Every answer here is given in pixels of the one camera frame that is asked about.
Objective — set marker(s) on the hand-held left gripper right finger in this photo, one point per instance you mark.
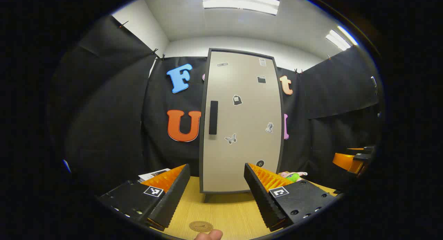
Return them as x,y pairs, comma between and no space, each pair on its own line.
263,202

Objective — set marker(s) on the round brown coaster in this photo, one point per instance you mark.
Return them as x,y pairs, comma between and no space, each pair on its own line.
200,226

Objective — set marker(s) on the ceiling light panel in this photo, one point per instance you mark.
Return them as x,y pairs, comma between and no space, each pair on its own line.
238,2
341,38

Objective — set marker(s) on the beige cabinet door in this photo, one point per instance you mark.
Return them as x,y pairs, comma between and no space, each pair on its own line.
242,119

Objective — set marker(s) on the pink green plush toy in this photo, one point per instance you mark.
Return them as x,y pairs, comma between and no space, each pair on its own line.
293,177

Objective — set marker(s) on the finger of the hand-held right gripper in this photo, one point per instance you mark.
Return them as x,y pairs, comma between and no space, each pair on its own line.
346,162
363,149

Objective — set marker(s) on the black backdrop cloth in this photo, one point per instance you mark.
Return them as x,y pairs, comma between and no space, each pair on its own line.
104,112

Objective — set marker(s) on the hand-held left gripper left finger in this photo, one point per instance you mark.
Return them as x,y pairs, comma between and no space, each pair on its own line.
173,198

